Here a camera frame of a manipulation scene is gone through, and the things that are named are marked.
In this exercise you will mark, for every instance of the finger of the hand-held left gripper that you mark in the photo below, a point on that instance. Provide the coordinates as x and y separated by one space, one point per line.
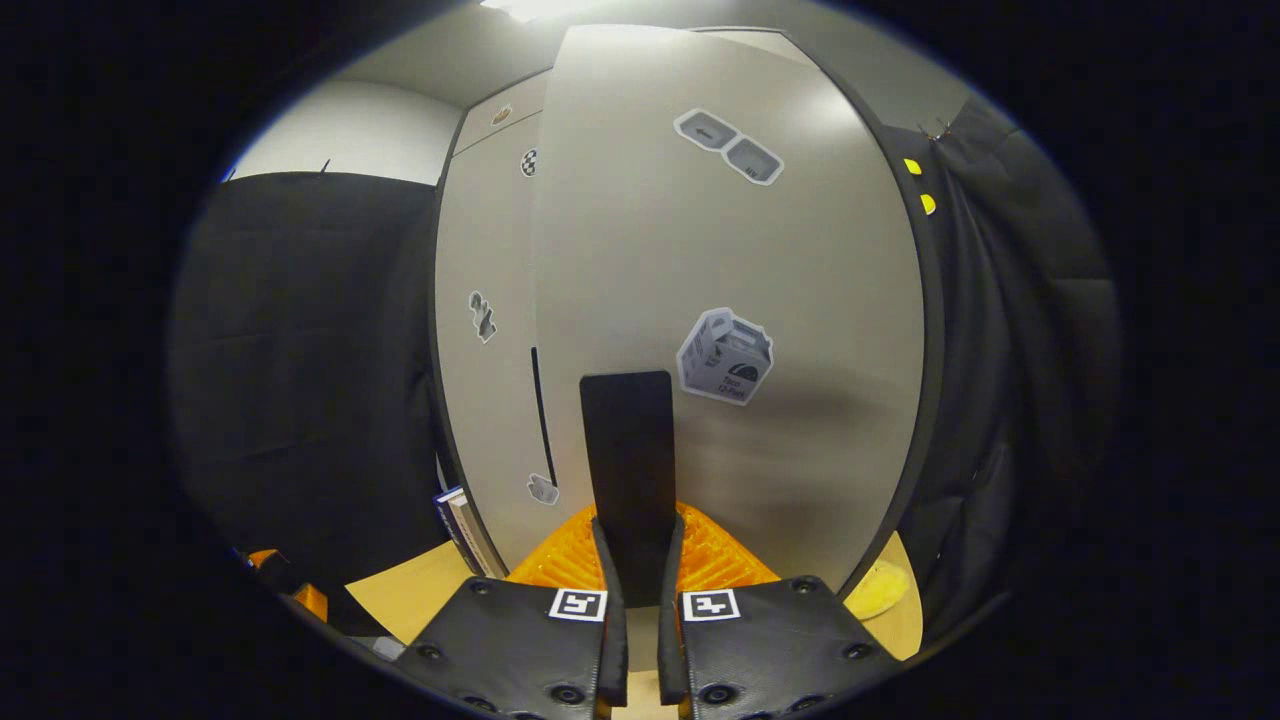
310 602

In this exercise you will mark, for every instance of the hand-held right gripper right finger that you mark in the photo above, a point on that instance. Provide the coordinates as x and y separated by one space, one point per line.
670 650

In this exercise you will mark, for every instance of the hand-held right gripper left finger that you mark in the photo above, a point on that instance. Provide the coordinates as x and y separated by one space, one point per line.
615 650

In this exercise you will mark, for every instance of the grey shoe cabinet door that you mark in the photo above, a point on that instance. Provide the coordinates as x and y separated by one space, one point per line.
780 480
490 400

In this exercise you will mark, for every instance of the grey double-door shoe cabinet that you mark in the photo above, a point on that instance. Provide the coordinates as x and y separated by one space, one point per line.
500 125

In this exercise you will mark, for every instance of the blue book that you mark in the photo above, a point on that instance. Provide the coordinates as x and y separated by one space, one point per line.
443 510

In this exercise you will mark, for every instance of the yellow round sponge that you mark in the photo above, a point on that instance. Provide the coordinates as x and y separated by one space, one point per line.
878 590

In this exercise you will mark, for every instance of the black backdrop cloth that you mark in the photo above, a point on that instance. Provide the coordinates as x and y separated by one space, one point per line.
300 380

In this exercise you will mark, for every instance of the long ceiling light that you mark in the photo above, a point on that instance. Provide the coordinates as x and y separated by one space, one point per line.
540 8

